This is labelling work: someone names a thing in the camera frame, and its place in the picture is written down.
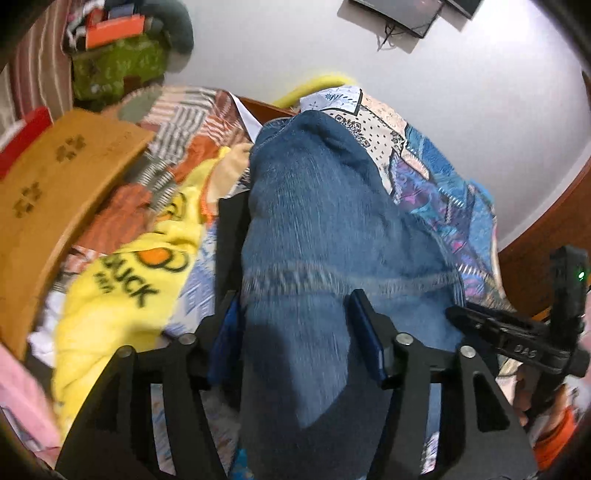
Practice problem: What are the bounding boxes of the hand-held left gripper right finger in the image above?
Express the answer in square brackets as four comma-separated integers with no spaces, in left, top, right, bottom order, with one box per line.
[346,288,541,480]

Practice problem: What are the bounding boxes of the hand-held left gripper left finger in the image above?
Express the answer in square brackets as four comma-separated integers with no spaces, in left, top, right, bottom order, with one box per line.
[54,291,245,480]

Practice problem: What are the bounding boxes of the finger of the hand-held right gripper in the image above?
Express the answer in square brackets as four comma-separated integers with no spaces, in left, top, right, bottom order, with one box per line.
[444,305,550,344]

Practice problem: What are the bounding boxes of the blue denim jeans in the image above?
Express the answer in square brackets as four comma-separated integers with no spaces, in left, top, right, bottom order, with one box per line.
[238,110,467,480]

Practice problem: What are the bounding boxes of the person's right hand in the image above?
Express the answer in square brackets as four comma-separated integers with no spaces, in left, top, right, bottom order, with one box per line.
[512,367,533,428]

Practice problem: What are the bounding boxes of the black garment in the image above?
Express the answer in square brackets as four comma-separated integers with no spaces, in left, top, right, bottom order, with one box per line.
[215,194,252,305]

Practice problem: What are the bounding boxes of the yellow printed blanket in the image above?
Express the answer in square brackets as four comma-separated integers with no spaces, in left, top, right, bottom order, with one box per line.
[51,145,252,435]

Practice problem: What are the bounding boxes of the blue patchwork blanket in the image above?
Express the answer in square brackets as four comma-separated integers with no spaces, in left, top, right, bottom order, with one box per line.
[298,85,515,315]

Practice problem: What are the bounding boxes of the pink cloth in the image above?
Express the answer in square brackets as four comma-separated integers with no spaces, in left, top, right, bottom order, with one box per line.
[0,344,63,462]

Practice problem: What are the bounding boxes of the wooden board with paw prints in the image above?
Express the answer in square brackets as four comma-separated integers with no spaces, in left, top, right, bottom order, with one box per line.
[0,108,155,361]

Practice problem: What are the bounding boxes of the white paper sheet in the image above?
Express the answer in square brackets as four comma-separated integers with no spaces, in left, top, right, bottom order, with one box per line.
[231,93,265,141]

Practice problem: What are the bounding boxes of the orange striped patchwork sheet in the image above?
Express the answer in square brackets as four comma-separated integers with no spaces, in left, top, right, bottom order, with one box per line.
[65,85,259,259]

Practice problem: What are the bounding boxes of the yellow pillow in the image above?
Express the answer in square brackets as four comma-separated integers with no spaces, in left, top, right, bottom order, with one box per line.
[272,71,356,107]

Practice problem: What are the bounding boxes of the red box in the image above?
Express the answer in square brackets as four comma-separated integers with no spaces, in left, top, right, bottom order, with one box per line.
[0,106,54,178]

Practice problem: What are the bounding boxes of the green patterned cloth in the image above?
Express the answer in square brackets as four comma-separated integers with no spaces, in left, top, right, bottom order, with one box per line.
[71,34,169,112]

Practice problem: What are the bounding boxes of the dark grey cloth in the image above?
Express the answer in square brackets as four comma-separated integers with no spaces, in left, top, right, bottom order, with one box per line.
[134,0,195,75]

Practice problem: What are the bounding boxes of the striped curtain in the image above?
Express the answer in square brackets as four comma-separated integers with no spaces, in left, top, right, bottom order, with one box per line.
[0,0,93,134]

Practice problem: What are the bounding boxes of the orange box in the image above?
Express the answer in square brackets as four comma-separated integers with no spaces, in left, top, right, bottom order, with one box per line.
[85,16,144,49]

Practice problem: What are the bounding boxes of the wooden bed frame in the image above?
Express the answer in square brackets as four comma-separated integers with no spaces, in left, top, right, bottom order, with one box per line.
[231,95,296,139]

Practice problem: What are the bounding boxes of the black television cable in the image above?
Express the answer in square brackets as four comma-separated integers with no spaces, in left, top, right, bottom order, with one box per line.
[376,23,398,51]

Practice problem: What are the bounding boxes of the black wall television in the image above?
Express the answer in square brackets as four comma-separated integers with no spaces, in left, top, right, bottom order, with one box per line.
[347,0,483,38]

